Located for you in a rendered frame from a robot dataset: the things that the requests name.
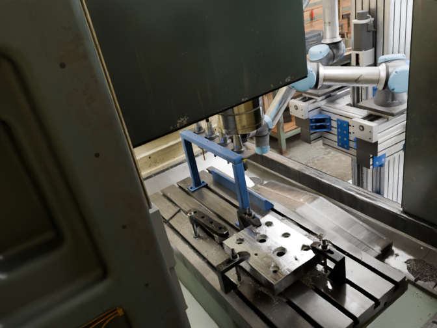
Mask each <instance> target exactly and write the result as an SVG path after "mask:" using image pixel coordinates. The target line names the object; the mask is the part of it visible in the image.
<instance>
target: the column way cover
mask: <svg viewBox="0 0 437 328"><path fill-rule="evenodd" d="M151 204H152V207H153V208H152V209H149V211H150V215H151V217H152V221H153V224H154V227H155V230H156V232H157V236H158V238H159V242H160V244H161V248H162V250H163V254H164V256H165V260H166V263H167V266H168V269H169V272H170V275H171V277H172V281H173V283H174V287H175V289H176V293H177V295H178V299H179V302H180V305H181V308H182V311H183V314H184V317H185V320H186V322H187V326H188V328H191V325H190V322H189V319H188V316H187V313H186V310H187V309H188V306H187V304H186V301H185V298H184V295H183V292H182V289H181V286H180V283H179V279H178V276H177V273H176V270H175V265H176V264H177V262H176V260H175V258H174V254H173V252H172V248H171V245H170V242H169V239H168V235H167V233H166V229H165V226H164V223H163V219H162V217H161V213H160V211H159V208H158V207H157V206H156V205H155V204H153V203H152V202H151Z"/></svg>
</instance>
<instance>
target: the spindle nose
mask: <svg viewBox="0 0 437 328"><path fill-rule="evenodd" d="M215 116H216V120H217V126H218V129H219V131H220V132H222V133H224V134H226V135H242V134H246V133H251V132H253V131H256V130H258V129H260V127H262V125H264V123H265V120H264V118H265V115H264V110H263V100H262V96H261V97H259V98H256V99H254V100H251V101H249V102H246V103H244V104H241V105H238V106H237V107H234V108H232V109H229V110H227V111H224V112H222V113H219V114H217V115H215Z"/></svg>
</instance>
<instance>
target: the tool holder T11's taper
mask: <svg viewBox="0 0 437 328"><path fill-rule="evenodd" d="M243 148H244V145H243V142H242V140H241V136H240V135H233V149H234V150H241V149H243Z"/></svg>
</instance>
